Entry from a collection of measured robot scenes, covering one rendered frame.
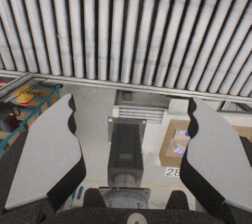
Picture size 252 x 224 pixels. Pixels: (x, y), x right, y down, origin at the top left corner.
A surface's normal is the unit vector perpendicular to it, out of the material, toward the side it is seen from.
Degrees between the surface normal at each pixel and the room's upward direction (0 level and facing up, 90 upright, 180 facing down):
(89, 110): 0
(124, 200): 70
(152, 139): 0
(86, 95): 0
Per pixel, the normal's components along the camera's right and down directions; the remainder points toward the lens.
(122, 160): 0.06, -0.85
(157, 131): -0.03, 0.52
